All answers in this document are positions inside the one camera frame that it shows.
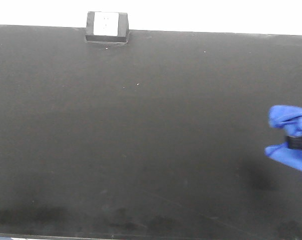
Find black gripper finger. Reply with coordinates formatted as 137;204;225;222
286;135;302;151

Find blue cloth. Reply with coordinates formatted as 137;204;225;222
264;105;302;172

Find black benchtop socket box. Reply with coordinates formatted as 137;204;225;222
85;11;130;44

